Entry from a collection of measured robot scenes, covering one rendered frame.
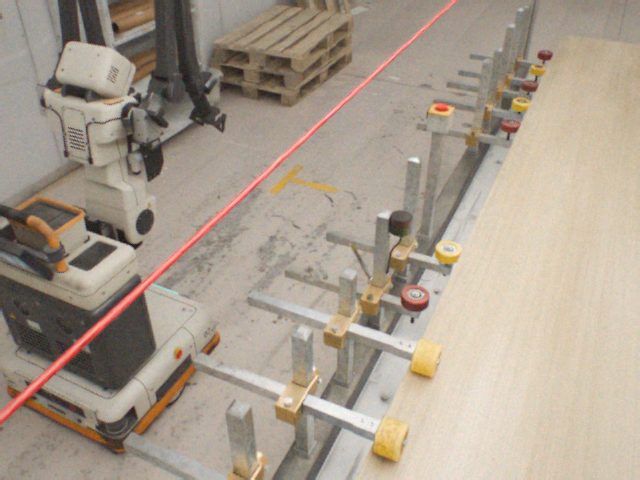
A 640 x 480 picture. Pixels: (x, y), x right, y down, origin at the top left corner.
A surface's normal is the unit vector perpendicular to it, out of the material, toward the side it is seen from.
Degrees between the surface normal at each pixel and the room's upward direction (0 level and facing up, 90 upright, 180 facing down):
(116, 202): 82
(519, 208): 0
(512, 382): 0
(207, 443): 0
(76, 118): 82
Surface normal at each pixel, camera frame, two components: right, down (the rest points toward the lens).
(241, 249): 0.00, -0.81
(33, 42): 0.90, 0.25
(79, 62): -0.33, -0.15
